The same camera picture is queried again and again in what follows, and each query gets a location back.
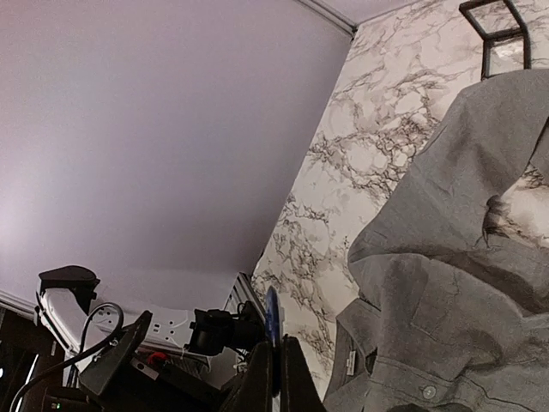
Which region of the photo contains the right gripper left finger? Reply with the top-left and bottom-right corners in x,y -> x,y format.
218,342 -> 274,412

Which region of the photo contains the grey button shirt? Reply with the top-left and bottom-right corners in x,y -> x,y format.
324,69 -> 548,411

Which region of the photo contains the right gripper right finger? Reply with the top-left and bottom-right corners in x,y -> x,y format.
281,336 -> 326,412

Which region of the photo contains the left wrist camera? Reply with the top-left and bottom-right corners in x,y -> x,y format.
184,300 -> 266,356

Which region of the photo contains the left black display frame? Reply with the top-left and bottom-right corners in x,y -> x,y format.
458,1 -> 532,81

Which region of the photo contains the left aluminium frame post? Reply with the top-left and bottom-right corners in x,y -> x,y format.
297,0 -> 358,38

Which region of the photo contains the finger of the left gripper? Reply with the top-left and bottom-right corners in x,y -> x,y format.
79,311 -> 153,398

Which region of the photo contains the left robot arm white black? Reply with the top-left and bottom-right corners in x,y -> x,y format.
36,265 -> 196,411

